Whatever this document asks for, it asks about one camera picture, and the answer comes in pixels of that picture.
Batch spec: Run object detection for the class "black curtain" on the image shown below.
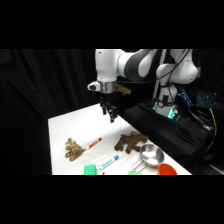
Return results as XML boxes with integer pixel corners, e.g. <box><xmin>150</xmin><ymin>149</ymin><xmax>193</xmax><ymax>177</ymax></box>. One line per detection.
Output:
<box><xmin>0</xmin><ymin>49</ymin><xmax>224</xmax><ymax>176</ymax></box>

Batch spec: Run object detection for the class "blue lit device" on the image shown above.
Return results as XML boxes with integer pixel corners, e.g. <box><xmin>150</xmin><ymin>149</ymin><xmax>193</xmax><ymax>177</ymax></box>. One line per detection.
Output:
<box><xmin>177</xmin><ymin>88</ymin><xmax>193</xmax><ymax>108</ymax></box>

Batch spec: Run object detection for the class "red marker pen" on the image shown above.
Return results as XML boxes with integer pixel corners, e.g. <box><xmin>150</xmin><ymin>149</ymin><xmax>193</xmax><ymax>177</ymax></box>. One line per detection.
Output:
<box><xmin>86</xmin><ymin>137</ymin><xmax>103</xmax><ymax>151</ymax></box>

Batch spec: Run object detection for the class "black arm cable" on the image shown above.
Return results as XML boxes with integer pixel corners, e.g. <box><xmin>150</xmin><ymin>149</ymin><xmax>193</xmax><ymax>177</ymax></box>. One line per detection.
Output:
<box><xmin>115</xmin><ymin>49</ymin><xmax>194</xmax><ymax>85</ymax></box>

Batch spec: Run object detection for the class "tan plush toy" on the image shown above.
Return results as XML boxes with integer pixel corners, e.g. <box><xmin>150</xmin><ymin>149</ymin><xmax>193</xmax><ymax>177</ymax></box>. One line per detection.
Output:
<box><xmin>64</xmin><ymin>137</ymin><xmax>87</xmax><ymax>163</ymax></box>

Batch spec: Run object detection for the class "black covered robot stand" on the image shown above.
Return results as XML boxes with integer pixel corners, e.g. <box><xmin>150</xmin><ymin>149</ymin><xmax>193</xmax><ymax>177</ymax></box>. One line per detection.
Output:
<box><xmin>122</xmin><ymin>99</ymin><xmax>216</xmax><ymax>175</ymax></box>

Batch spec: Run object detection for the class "yellow cable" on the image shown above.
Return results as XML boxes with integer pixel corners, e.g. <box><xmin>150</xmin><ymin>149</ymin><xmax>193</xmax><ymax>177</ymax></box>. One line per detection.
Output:
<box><xmin>208</xmin><ymin>107</ymin><xmax>218</xmax><ymax>137</ymax></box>

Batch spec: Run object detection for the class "blue marker pen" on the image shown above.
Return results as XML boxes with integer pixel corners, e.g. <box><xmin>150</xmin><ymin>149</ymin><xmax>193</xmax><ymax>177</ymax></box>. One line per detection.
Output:
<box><xmin>98</xmin><ymin>155</ymin><xmax>120</xmax><ymax>171</ymax></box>

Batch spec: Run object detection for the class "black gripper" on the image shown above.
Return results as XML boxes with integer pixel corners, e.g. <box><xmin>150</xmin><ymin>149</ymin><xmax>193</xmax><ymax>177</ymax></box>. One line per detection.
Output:
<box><xmin>99</xmin><ymin>93</ymin><xmax>119</xmax><ymax>124</ymax></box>

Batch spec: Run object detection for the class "green block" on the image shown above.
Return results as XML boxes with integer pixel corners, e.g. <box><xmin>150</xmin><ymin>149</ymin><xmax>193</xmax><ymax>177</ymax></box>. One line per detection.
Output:
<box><xmin>83</xmin><ymin>164</ymin><xmax>98</xmax><ymax>176</ymax></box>

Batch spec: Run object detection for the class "brown plush toy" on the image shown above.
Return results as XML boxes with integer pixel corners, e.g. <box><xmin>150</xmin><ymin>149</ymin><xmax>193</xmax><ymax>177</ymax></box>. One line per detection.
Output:
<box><xmin>114</xmin><ymin>131</ymin><xmax>150</xmax><ymax>155</ymax></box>

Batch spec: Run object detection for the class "orange bowl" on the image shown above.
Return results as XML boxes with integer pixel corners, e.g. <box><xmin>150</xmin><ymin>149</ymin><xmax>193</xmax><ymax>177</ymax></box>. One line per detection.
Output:
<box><xmin>157</xmin><ymin>162</ymin><xmax>178</xmax><ymax>176</ymax></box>

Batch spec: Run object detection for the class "teal lit keyboard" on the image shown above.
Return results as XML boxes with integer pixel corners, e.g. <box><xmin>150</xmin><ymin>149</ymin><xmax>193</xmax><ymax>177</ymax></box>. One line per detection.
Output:
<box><xmin>195</xmin><ymin>91</ymin><xmax>218</xmax><ymax>108</ymax></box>

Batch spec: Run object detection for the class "metal measuring cup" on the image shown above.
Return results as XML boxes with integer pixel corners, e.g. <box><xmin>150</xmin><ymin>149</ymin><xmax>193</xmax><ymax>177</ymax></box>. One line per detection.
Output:
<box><xmin>130</xmin><ymin>143</ymin><xmax>166</xmax><ymax>173</ymax></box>

